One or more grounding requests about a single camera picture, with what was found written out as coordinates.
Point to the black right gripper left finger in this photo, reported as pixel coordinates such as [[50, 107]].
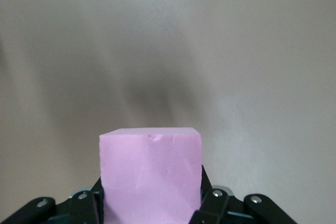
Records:
[[78, 208]]

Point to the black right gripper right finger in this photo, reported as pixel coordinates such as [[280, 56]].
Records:
[[223, 208]]

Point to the pink foam cube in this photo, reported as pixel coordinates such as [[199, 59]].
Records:
[[149, 176]]

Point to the brown table mat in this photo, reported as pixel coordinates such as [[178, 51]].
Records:
[[168, 51]]

